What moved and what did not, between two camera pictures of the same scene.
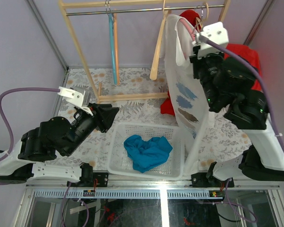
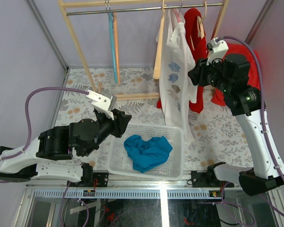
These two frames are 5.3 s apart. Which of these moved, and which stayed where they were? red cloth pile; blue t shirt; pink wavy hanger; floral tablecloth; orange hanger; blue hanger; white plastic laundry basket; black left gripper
Moved: black left gripper; pink wavy hanger
Stayed: orange hanger; floral tablecloth; blue hanger; white plastic laundry basket; blue t shirt; red cloth pile
